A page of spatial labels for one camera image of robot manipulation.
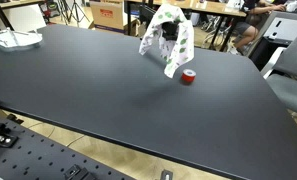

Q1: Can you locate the white cloth with green leaves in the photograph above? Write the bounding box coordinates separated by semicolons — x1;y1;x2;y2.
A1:
138;3;196;79

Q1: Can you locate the red tape roll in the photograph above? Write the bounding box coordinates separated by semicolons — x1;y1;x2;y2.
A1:
181;68;197;85

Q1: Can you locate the brown cardboard box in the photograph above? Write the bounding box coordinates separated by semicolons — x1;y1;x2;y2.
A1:
89;0;140;35

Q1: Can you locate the small metal table clamp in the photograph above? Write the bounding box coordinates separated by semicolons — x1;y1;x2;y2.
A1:
159;169;174;180

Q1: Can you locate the white chair base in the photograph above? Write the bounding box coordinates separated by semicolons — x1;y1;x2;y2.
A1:
201;15;233;51

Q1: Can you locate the wooden desk with black legs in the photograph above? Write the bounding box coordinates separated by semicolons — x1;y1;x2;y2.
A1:
126;0;248;52

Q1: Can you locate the black tripod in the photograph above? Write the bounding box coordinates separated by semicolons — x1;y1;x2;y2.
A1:
56;0;91;26

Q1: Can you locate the seated person in shorts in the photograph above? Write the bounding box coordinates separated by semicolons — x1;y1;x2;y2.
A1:
227;0;289;56

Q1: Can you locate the black perforated mounting board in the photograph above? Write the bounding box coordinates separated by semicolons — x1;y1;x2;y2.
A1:
0;113;136;180

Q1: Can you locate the small black clamp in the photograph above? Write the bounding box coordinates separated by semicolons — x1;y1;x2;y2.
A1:
6;113;25;125

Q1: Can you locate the white flat panel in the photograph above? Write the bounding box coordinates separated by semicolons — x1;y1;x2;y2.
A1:
1;3;48;33

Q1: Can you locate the grey office chair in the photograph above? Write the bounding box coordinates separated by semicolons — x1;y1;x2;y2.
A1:
266;31;297;118

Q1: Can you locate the grey and white cabinet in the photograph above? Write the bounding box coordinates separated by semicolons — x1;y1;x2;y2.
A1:
247;11;297;72

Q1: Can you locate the wooden table with black leg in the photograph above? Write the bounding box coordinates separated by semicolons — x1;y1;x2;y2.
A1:
0;0;46;31

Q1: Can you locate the white object on desk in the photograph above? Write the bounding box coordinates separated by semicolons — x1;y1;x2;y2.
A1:
285;0;297;13

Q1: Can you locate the black camera stand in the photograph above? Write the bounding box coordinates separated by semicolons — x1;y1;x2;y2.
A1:
139;4;183;42

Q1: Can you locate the black square bracket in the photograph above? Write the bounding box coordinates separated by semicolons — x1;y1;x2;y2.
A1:
62;164;96;180

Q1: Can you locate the black bracket with silver bolts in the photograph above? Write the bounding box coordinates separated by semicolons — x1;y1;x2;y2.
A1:
0;121;20;148

